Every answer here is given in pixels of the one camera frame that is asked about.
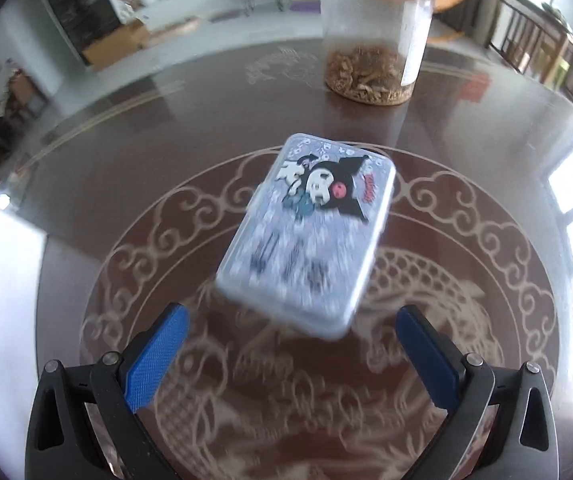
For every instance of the cardboard box on floor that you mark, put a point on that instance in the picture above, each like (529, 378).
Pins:
(123, 42)

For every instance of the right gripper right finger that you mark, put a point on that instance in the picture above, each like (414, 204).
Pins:
(522, 441)

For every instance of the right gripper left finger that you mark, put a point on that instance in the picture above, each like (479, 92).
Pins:
(61, 443)

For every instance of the clear jar black lid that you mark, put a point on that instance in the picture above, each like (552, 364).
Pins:
(373, 49)

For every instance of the clear cartoon plastic case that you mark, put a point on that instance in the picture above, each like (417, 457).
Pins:
(306, 245)

